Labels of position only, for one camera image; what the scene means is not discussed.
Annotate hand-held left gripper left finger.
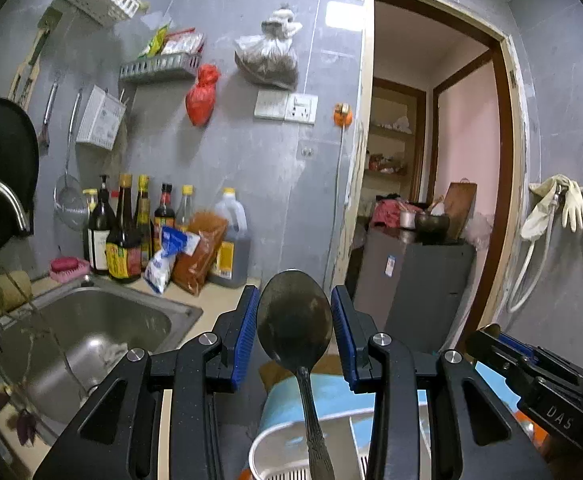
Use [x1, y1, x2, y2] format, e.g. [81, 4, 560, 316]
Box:
[34, 285, 261, 480]

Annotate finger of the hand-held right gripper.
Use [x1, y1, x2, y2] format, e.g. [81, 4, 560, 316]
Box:
[499, 331, 583, 387]
[465, 326, 541, 397]

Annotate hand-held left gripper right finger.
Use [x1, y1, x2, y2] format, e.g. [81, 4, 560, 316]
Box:
[330, 285, 555, 480]

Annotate metal spoon with patterned handle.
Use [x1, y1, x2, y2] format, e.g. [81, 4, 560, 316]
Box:
[256, 270, 336, 480]

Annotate white plastic utensil holder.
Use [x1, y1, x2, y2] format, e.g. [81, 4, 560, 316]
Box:
[248, 405, 432, 480]

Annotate grey cabinet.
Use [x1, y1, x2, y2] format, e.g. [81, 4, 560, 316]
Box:
[354, 226, 477, 354]

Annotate orange brown food packet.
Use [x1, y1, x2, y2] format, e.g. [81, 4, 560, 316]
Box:
[172, 210, 230, 296]

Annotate large cooking oil jug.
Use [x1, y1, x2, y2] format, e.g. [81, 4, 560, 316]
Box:
[206, 187, 250, 289]

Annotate blue white plastic bag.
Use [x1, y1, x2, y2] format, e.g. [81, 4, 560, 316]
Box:
[144, 226, 201, 295]

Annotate red cloth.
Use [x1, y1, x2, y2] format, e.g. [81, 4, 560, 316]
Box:
[370, 198, 407, 229]

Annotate clear bottle yellow cap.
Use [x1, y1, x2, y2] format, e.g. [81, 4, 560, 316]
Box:
[176, 185, 195, 234]

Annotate dark bowl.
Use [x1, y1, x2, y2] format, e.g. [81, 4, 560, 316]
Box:
[414, 212, 451, 244]

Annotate stainless steel sink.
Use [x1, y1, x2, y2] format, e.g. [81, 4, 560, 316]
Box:
[0, 274, 205, 443]

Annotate dark sauce bottle red cap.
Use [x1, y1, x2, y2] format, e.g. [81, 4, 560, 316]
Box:
[153, 183, 176, 253]

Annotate wooden cutting board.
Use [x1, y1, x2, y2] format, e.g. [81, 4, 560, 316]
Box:
[443, 180, 478, 242]

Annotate cream rubber gloves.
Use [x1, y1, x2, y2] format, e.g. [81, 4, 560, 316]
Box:
[521, 174, 583, 241]

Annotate dark sauce bottle yellow cap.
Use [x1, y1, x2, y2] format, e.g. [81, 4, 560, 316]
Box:
[134, 175, 154, 271]

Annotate wooden shelf unit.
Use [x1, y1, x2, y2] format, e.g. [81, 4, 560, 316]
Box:
[364, 79, 426, 202]

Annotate metal mesh strainer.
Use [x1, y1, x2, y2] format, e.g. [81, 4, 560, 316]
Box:
[53, 89, 90, 231]

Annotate dried plant branch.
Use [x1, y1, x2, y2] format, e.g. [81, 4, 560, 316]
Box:
[0, 237, 92, 447]

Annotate yellow sponge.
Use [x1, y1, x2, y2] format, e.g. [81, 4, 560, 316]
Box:
[0, 271, 33, 311]

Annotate red plastic bag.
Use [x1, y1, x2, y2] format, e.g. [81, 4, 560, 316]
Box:
[186, 64, 221, 127]

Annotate metal faucet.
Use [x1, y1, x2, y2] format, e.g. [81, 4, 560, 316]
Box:
[0, 180, 33, 239]

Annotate clear bag of dried goods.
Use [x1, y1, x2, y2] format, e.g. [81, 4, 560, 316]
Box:
[234, 4, 303, 92]

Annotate hanging metal spatula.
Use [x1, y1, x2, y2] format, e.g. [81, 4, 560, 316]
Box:
[38, 80, 60, 154]

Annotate black wok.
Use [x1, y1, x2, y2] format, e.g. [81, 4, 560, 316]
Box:
[0, 97, 40, 261]

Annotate red white food packet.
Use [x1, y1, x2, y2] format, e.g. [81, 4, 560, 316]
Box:
[162, 30, 206, 57]

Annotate yellow green snack packet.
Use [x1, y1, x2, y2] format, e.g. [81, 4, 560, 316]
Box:
[139, 25, 172, 59]

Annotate hanging wooden board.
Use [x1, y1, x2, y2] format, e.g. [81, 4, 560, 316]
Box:
[9, 27, 53, 109]

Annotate white cable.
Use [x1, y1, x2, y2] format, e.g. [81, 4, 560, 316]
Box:
[323, 127, 347, 288]

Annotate wooden door frame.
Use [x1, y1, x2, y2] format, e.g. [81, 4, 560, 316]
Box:
[340, 0, 531, 356]

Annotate orange wall hook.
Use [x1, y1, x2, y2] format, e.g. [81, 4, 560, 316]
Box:
[334, 102, 355, 129]

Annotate white wall socket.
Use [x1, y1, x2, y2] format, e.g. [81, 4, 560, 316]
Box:
[286, 92, 319, 124]

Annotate white wall chopstick holder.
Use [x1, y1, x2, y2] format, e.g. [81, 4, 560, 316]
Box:
[76, 85, 127, 151]

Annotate grey wall rack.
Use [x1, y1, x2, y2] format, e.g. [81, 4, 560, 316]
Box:
[119, 54, 202, 84]

